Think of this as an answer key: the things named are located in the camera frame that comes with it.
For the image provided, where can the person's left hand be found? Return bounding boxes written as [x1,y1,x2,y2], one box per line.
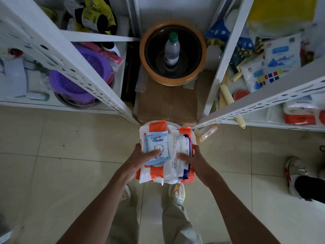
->
[128,143,162,181]

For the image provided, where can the person's right hand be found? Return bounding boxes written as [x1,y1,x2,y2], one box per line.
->
[176,144,218,189]

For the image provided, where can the blue wet wipes packet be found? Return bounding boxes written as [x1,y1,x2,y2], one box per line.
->
[143,131,170,167]

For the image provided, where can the white wipes packet blue edge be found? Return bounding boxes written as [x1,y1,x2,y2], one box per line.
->
[163,125,192,185]

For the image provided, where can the person's left forearm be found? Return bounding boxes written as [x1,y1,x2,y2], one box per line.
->
[55,166,139,244]

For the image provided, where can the person's right forearm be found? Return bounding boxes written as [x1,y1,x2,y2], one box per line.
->
[202,173,281,244]

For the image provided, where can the small orange labelled tube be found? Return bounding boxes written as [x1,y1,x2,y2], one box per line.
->
[194,124,219,143]

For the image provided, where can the person's right shoe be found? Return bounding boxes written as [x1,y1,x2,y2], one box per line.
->
[169,183,186,206]

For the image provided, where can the person's shoe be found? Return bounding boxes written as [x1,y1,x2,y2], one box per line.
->
[169,183,186,206]
[284,156,313,201]
[120,185,131,201]

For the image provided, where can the person's left shoe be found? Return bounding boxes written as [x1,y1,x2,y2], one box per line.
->
[120,185,131,201]

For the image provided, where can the brown cardboard box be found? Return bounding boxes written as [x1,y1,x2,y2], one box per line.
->
[134,70,217,125]

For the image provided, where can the person's grey trousers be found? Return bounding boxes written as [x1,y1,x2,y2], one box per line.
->
[106,198,203,244]

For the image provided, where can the long wooden rolling pin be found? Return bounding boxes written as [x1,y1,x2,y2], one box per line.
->
[220,84,246,129]

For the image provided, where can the orange pot with black inside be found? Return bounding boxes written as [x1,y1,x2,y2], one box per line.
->
[139,21,207,87]

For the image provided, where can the red round lid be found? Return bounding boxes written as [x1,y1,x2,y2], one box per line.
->
[233,89,251,101]

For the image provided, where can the steel bowl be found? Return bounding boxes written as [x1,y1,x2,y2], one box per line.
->
[53,91,102,110]

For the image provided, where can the short wooden rolling pin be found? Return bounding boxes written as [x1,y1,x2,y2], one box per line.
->
[230,70,244,83]

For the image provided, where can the white metal shelf rack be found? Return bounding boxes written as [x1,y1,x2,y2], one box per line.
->
[191,0,325,132]
[0,0,141,125]

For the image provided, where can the clear plastic bottle green cap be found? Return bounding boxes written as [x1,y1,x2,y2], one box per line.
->
[164,32,181,72]

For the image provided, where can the pink packet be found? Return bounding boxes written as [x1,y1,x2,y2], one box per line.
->
[81,42,124,73]

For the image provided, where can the white packet with blue print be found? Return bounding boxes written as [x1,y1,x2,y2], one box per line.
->
[240,57,286,93]

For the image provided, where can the purple plastic basket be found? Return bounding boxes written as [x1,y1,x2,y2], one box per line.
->
[49,44,114,104]

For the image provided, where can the dark blue patterned packet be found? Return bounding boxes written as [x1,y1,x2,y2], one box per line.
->
[229,37,255,73]

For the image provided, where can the orange and white shelf packet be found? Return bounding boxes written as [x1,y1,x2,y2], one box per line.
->
[283,97,325,126]

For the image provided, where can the blue plastic packet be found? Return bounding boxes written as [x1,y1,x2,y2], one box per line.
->
[205,19,231,44]

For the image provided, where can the white packet with blue mountains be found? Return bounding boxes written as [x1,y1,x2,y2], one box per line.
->
[263,33,302,72]

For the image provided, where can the black and white packet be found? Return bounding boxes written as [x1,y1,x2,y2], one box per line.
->
[74,7,109,34]

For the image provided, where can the yellow and black packet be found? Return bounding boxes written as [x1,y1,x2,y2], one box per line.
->
[84,0,118,35]

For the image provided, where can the white folded packet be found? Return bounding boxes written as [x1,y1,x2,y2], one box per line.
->
[2,58,28,97]

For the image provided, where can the yellow plastic bag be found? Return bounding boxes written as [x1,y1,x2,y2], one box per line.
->
[247,0,318,30]

